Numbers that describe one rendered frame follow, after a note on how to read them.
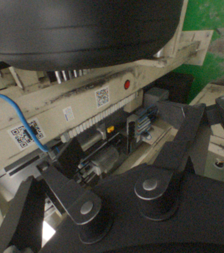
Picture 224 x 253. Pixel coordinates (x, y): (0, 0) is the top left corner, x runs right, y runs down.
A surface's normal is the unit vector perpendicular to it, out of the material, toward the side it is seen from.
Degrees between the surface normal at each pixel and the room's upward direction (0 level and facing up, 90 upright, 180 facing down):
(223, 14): 0
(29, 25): 35
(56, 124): 90
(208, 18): 0
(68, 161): 139
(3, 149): 90
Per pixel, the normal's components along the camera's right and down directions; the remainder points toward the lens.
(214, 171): -0.07, -0.79
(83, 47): 0.13, 0.79
